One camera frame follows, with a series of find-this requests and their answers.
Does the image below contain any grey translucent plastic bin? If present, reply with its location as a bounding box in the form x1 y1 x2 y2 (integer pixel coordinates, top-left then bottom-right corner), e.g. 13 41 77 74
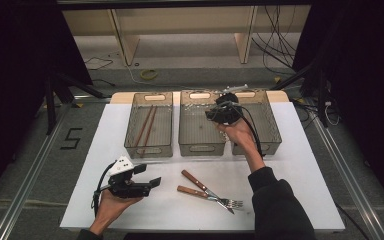
123 91 174 160
226 89 283 156
178 89 227 157

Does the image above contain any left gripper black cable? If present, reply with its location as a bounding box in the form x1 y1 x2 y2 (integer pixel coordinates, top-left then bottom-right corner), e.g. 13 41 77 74
91 161 118 218

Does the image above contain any white table cover sheet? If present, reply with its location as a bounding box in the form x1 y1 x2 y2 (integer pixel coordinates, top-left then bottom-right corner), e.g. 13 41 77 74
59 100 346 232

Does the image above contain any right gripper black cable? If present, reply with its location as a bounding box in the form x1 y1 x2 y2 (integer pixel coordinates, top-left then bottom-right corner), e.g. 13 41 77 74
231 103 267 158

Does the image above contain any thin black floor cable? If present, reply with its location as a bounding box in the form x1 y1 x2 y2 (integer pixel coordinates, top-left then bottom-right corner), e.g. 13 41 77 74
84 56 115 71

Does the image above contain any yellow tape roll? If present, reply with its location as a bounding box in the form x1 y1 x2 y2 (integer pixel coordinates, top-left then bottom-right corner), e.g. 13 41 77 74
139 68 159 81

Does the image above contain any person's left hand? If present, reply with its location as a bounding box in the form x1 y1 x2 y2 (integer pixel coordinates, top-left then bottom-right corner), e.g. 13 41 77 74
93 189 144 232

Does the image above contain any black metal stand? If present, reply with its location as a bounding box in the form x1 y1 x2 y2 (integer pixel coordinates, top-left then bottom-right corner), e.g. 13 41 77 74
269 61 330 129
44 71 106 136

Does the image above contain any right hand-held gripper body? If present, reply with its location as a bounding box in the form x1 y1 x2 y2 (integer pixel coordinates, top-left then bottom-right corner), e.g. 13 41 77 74
205 83 250 126

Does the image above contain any bundle of black cables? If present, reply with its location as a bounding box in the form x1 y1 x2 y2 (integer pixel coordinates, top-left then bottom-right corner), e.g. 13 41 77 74
251 4 303 76

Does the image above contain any brown wooden chopstick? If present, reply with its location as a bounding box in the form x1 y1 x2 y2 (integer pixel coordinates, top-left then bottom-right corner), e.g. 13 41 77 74
140 105 159 158
133 104 155 150

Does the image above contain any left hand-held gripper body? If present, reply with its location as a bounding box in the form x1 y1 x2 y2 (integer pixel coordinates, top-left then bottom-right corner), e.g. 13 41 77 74
106 155 153 200

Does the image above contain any white floor cable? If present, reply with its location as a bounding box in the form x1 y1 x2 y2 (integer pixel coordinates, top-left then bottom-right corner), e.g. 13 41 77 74
114 53 208 92

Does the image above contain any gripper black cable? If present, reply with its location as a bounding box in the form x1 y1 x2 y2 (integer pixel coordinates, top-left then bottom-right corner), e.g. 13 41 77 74
231 103 267 158
91 161 118 218

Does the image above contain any person's right hand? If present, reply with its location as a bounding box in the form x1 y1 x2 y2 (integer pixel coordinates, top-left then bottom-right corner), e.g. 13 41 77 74
216 119 265 158

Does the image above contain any light wooden desk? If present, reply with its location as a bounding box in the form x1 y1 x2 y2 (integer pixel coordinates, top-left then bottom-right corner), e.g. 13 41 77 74
61 4 313 66

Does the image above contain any dark curtain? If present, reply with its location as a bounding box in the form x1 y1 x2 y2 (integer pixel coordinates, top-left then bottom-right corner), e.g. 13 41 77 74
0 0 93 208
292 0 384 216

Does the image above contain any wooden-handled metal fork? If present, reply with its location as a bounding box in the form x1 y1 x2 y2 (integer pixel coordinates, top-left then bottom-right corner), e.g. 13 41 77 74
181 169 236 215
176 185 244 209

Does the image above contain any aluminium floor rail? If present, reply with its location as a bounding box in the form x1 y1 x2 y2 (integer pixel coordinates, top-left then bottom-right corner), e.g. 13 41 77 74
0 99 78 240
308 106 384 240

